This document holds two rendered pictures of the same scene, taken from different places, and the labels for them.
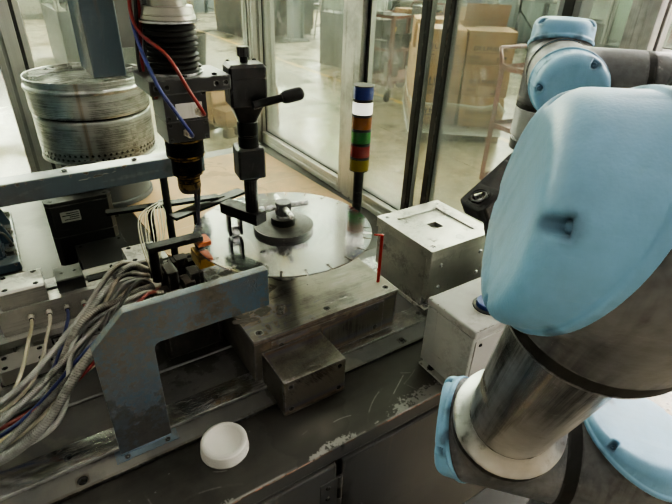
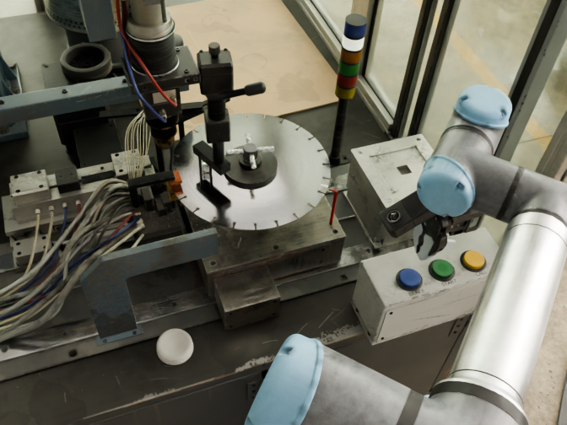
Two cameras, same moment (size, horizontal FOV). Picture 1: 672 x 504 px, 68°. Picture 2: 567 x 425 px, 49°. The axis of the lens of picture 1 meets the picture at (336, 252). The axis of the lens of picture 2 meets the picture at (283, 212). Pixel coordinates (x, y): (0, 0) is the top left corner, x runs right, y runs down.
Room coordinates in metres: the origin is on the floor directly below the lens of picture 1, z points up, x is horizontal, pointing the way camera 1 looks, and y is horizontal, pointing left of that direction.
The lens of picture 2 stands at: (-0.05, -0.14, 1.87)
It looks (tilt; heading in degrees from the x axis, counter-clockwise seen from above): 50 degrees down; 11
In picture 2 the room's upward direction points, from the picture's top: 4 degrees clockwise
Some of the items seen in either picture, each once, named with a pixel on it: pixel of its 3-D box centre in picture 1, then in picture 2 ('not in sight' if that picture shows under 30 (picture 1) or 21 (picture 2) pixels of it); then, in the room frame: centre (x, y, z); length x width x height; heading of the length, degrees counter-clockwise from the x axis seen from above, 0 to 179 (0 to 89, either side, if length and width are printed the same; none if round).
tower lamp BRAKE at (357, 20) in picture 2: (363, 91); (355, 25); (1.09, -0.05, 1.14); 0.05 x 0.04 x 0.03; 34
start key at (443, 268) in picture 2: not in sight; (441, 270); (0.71, -0.31, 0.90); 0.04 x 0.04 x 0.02
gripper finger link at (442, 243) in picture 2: not in sight; (435, 235); (0.65, -0.27, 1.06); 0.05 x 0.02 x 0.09; 33
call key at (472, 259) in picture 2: not in sight; (472, 260); (0.75, -0.37, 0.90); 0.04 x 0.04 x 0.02
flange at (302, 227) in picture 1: (283, 221); (250, 162); (0.82, 0.10, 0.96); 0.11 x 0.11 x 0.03
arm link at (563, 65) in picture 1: (580, 82); (466, 176); (0.58, -0.27, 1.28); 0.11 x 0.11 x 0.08; 76
